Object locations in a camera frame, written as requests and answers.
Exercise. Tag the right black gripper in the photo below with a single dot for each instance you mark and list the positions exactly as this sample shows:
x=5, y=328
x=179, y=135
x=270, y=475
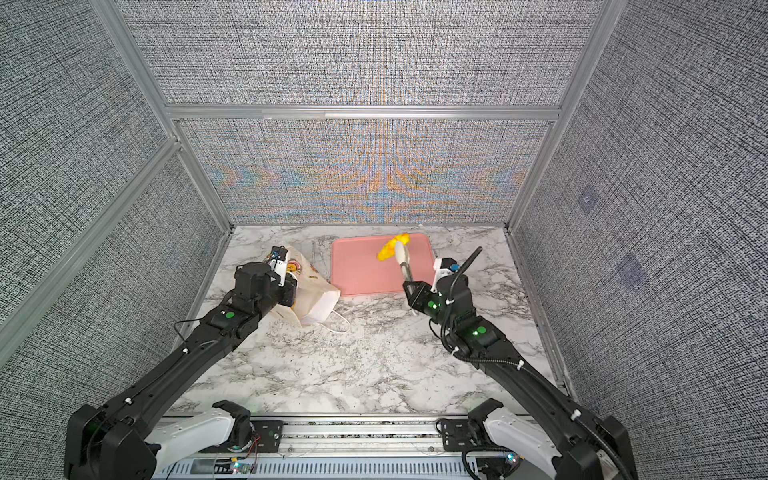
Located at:
x=419, y=296

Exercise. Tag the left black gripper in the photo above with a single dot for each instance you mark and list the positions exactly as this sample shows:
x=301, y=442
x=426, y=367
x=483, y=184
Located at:
x=290, y=288

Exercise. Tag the oval yellow fake bread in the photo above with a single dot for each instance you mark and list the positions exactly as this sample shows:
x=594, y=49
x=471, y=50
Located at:
x=389, y=250

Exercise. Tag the white paper bag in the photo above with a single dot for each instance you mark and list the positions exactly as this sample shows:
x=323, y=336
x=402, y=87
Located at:
x=315, y=302

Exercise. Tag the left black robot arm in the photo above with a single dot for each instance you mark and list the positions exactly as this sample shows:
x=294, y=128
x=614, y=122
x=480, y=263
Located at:
x=110, y=441

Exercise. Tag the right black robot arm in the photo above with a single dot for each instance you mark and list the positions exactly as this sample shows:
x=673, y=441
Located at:
x=569, y=441

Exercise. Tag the pink plastic tray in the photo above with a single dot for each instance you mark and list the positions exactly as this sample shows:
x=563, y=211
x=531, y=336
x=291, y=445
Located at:
x=356, y=270

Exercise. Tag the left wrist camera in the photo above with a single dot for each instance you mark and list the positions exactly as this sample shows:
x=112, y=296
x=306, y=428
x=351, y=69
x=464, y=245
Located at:
x=277, y=261

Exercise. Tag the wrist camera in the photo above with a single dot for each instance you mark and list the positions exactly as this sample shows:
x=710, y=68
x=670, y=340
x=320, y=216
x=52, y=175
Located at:
x=277, y=261
x=443, y=267

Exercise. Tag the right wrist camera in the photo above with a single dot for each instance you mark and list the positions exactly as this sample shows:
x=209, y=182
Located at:
x=443, y=267

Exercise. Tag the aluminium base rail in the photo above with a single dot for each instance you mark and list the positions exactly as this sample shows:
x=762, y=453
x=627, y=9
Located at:
x=294, y=446

